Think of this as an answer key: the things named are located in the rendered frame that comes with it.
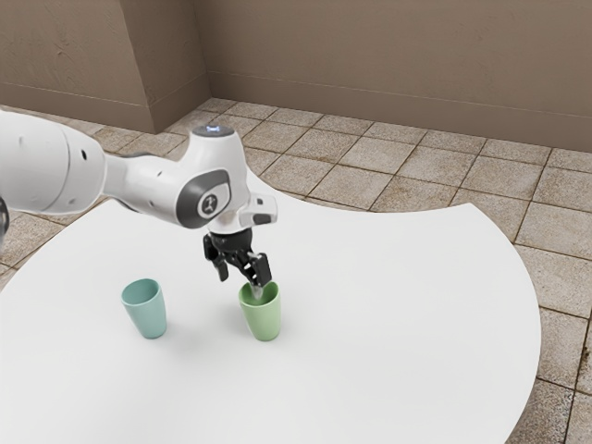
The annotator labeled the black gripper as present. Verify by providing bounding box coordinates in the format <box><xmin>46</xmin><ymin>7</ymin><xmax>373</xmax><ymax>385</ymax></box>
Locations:
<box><xmin>202</xmin><ymin>227</ymin><xmax>273</xmax><ymax>299</ymax></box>

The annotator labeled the green cup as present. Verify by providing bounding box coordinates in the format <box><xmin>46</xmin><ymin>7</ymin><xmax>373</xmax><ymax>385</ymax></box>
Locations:
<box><xmin>238</xmin><ymin>280</ymin><xmax>282</xmax><ymax>343</ymax></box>

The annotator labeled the teal cup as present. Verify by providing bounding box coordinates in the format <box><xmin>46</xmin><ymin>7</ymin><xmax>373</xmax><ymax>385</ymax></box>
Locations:
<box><xmin>120</xmin><ymin>277</ymin><xmax>167</xmax><ymax>340</ymax></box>

